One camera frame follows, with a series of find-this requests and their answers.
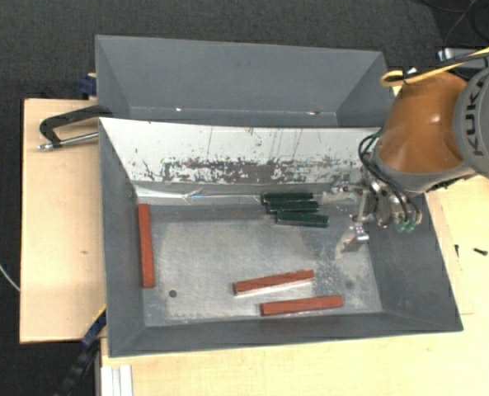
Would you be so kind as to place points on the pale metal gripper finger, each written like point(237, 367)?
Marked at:
point(357, 237)
point(343, 192)

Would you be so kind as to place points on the dark green flat block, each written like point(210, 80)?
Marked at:
point(302, 220)
point(292, 207)
point(287, 196)

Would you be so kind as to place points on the red-brown flat block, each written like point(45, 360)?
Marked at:
point(273, 281)
point(146, 246)
point(302, 305)

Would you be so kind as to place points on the small black screw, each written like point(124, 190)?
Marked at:
point(481, 252)

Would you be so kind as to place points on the grey metal bin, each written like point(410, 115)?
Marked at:
point(236, 254)

